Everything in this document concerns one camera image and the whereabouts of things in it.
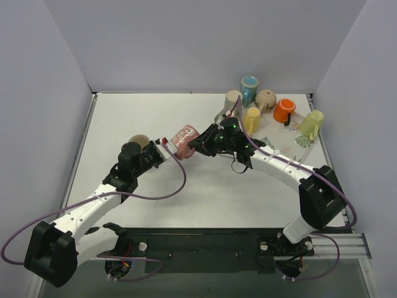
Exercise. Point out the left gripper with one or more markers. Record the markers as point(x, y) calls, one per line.
point(156, 151)

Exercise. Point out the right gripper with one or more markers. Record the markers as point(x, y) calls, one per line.
point(208, 140)

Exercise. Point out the beige speckled mug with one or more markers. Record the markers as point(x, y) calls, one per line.
point(139, 139)

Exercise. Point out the pink patterned mug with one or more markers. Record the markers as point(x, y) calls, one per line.
point(181, 142)

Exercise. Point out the tall floral beige mug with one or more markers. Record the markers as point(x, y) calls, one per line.
point(229, 104)

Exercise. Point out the yellow mug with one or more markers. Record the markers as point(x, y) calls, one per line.
point(252, 120)

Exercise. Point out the orange mug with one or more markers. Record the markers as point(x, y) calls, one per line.
point(284, 110)

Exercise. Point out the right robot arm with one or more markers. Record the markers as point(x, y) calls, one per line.
point(320, 194)

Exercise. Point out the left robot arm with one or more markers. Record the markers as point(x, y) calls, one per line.
point(56, 249)

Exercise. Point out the blue mug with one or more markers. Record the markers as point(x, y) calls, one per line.
point(248, 89)

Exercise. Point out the round beige mug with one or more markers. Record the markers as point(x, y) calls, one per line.
point(265, 100)

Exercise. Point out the pale green mug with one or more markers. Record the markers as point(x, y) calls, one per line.
point(311, 125)

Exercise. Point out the floral serving tray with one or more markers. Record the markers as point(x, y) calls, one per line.
point(286, 139)

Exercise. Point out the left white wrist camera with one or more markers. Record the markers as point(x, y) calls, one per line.
point(165, 148)

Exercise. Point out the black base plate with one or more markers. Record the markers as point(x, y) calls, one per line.
point(210, 250)

